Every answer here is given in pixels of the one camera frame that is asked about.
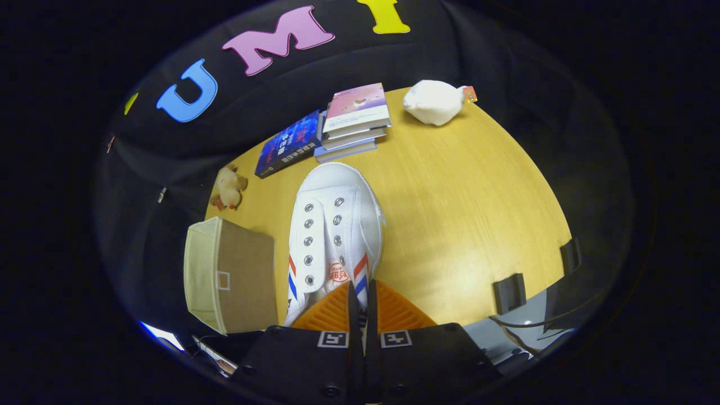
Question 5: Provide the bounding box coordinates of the brown fabric storage box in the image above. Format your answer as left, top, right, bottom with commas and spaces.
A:
183, 217, 280, 336

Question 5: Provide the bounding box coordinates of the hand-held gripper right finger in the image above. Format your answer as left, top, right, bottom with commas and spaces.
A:
366, 280, 502, 405

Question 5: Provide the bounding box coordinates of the white book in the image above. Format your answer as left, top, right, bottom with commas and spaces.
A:
319, 127, 389, 151

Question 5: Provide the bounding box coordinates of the white plush toy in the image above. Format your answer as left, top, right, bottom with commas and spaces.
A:
403, 79, 479, 127

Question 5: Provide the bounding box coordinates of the black table clamp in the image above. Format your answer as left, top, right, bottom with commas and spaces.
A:
493, 273, 528, 316
559, 238, 583, 275

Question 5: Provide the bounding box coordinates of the pink cover book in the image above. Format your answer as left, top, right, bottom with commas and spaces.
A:
322, 83, 392, 140

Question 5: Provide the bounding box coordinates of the dark blue book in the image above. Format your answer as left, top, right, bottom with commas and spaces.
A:
254, 110, 322, 179

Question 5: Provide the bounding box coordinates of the white shoe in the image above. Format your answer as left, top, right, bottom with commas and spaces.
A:
283, 162, 387, 328

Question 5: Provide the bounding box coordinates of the light blue book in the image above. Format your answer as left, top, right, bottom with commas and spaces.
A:
313, 141, 379, 164

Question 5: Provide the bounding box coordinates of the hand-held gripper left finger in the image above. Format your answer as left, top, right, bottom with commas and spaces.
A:
232, 281, 363, 405

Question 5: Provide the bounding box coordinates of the beige plush dog toy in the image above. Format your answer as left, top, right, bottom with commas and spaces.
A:
209, 165, 249, 212

